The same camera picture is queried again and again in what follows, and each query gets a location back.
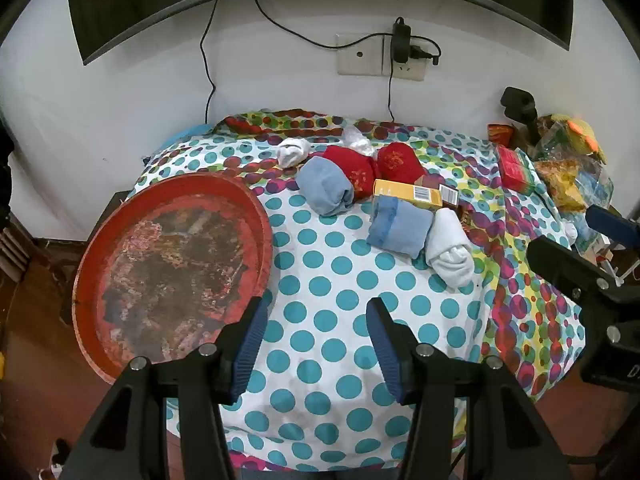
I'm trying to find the black power adapter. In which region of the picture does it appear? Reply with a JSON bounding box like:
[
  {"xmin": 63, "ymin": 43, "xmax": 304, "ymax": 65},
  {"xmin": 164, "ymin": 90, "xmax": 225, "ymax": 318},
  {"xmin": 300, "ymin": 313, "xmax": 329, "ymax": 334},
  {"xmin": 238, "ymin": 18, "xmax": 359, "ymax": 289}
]
[{"xmin": 391, "ymin": 16, "xmax": 413, "ymax": 63}]

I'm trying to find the pile of snack packets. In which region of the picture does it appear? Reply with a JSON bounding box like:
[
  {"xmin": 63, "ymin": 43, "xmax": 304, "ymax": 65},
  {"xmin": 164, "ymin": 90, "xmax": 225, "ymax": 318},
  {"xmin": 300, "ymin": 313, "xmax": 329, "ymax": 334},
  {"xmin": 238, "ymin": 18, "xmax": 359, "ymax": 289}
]
[{"xmin": 530, "ymin": 112, "xmax": 616, "ymax": 261}]

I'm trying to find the yellow cardboard box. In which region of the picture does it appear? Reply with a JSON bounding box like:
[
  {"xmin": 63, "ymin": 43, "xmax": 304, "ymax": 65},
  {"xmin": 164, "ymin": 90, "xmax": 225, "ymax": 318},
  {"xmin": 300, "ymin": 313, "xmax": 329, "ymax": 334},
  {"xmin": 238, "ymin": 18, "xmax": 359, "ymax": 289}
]
[{"xmin": 372, "ymin": 178, "xmax": 444, "ymax": 209}]

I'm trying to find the light blue sock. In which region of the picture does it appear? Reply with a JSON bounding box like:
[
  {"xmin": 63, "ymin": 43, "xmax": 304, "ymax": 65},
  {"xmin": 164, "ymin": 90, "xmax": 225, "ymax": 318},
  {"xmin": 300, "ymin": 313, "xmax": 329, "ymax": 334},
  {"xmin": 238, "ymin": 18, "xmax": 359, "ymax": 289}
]
[
  {"xmin": 296, "ymin": 156, "xmax": 355, "ymax": 217},
  {"xmin": 367, "ymin": 194, "xmax": 435, "ymax": 261}
]

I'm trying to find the black adapter cable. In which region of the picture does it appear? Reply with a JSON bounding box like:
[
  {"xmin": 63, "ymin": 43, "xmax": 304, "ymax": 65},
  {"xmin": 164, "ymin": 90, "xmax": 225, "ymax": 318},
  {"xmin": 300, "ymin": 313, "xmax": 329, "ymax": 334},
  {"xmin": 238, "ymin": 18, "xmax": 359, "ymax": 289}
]
[{"xmin": 386, "ymin": 57, "xmax": 397, "ymax": 125}]

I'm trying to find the red sock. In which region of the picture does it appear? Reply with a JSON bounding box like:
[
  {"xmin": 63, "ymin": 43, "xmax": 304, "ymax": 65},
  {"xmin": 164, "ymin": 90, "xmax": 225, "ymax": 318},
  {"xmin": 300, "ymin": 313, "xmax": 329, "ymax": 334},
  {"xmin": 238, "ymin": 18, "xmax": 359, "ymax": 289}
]
[
  {"xmin": 376, "ymin": 142, "xmax": 430, "ymax": 186},
  {"xmin": 320, "ymin": 145, "xmax": 377, "ymax": 198}
]

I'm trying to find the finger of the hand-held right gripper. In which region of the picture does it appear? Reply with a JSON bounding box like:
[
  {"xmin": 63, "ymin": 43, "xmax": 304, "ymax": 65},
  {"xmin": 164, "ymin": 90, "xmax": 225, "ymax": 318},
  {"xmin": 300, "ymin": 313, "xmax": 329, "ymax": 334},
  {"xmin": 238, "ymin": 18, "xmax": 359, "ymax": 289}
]
[
  {"xmin": 526, "ymin": 236, "xmax": 640, "ymax": 343},
  {"xmin": 586, "ymin": 205, "xmax": 640, "ymax": 251}
]

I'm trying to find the orange red snack bag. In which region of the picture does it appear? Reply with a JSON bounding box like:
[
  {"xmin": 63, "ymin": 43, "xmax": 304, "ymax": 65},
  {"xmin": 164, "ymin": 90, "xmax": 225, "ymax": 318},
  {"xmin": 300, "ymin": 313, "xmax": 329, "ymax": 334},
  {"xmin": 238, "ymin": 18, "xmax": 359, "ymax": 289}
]
[{"xmin": 487, "ymin": 123, "xmax": 516, "ymax": 148}]

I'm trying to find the clear plastic bag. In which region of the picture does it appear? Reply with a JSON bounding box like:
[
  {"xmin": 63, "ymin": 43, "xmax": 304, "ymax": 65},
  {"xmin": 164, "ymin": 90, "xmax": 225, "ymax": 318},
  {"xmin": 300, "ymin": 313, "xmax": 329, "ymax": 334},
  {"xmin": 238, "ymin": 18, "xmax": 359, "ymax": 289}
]
[{"xmin": 342, "ymin": 125, "xmax": 376, "ymax": 157}]

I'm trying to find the large white sock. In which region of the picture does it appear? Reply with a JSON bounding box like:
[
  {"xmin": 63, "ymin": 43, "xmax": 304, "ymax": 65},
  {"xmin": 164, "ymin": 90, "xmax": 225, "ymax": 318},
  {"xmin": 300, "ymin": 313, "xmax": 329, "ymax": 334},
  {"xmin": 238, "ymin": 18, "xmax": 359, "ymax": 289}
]
[{"xmin": 425, "ymin": 207, "xmax": 476, "ymax": 291}]

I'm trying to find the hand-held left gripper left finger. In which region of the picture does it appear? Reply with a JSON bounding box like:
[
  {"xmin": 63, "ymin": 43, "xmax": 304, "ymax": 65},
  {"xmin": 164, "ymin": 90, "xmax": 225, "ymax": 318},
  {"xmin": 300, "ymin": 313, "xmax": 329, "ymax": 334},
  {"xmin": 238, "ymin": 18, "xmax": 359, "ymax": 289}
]
[{"xmin": 62, "ymin": 296, "xmax": 269, "ymax": 480}]

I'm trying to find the black television cable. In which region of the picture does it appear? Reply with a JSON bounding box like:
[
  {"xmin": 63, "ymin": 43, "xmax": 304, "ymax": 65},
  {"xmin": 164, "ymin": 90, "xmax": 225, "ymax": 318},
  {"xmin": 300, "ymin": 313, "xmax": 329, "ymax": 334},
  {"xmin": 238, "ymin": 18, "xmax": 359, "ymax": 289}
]
[{"xmin": 199, "ymin": 0, "xmax": 219, "ymax": 128}]

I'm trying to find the polka dot tablecloth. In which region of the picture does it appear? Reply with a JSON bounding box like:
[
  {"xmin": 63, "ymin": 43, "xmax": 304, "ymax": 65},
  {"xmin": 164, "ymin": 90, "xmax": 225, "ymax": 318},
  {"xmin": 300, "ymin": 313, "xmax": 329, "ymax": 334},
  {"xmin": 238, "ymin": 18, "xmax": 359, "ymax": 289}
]
[{"xmin": 127, "ymin": 107, "xmax": 601, "ymax": 473}]

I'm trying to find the black looping cable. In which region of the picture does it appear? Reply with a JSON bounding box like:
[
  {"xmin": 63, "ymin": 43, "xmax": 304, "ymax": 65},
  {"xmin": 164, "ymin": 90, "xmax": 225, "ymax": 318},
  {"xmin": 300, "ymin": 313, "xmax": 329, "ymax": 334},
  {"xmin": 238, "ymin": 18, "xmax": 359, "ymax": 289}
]
[{"xmin": 251, "ymin": 0, "xmax": 398, "ymax": 50}]

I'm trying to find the small white sock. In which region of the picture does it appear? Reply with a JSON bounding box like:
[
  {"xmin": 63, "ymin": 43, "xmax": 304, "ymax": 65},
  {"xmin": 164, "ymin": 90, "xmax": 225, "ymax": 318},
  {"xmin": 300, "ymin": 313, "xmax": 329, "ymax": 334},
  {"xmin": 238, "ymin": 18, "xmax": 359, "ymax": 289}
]
[{"xmin": 276, "ymin": 137, "xmax": 311, "ymax": 169}]

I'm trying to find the beige wall socket plate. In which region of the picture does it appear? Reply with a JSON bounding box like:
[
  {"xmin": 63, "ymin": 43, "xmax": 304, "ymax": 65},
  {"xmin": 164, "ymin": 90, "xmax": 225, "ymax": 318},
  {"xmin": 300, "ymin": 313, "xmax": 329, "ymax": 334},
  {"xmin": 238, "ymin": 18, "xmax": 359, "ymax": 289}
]
[
  {"xmin": 336, "ymin": 32, "xmax": 386, "ymax": 77},
  {"xmin": 382, "ymin": 40, "xmax": 427, "ymax": 82}
]

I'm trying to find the round red tray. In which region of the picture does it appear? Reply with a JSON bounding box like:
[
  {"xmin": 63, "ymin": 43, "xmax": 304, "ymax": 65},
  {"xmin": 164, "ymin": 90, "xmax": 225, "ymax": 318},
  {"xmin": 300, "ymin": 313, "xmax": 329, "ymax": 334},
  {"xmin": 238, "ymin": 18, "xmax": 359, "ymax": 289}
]
[{"xmin": 72, "ymin": 172, "xmax": 275, "ymax": 386}]

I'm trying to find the black wall plug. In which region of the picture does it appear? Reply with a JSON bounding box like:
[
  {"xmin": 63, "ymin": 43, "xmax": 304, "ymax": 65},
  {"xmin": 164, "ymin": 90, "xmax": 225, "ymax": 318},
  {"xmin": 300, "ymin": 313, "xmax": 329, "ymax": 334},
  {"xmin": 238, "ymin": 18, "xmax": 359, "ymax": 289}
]
[{"xmin": 411, "ymin": 45, "xmax": 441, "ymax": 67}]

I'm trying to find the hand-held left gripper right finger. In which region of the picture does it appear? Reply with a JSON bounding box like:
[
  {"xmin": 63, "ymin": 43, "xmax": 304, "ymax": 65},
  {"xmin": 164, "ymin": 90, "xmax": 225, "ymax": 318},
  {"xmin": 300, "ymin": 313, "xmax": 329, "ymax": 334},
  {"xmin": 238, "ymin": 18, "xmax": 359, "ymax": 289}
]
[{"xmin": 366, "ymin": 298, "xmax": 573, "ymax": 480}]

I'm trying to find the black television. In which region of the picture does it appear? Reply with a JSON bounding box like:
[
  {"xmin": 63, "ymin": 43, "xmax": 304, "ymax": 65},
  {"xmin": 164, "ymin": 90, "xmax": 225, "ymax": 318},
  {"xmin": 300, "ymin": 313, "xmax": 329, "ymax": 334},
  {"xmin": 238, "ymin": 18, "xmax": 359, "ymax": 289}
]
[{"xmin": 66, "ymin": 0, "xmax": 574, "ymax": 66}]

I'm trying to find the light blue cloth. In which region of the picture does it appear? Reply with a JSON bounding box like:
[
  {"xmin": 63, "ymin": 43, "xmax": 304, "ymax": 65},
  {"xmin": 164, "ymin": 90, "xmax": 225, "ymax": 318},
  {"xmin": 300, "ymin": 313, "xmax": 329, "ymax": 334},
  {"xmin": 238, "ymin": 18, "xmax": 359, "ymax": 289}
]
[{"xmin": 172, "ymin": 122, "xmax": 218, "ymax": 143}]

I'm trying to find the red and green box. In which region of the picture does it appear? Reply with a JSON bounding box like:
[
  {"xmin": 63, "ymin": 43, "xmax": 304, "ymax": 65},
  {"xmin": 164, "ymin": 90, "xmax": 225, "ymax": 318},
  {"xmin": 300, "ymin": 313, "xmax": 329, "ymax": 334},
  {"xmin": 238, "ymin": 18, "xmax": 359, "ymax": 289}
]
[{"xmin": 496, "ymin": 145, "xmax": 538, "ymax": 193}]

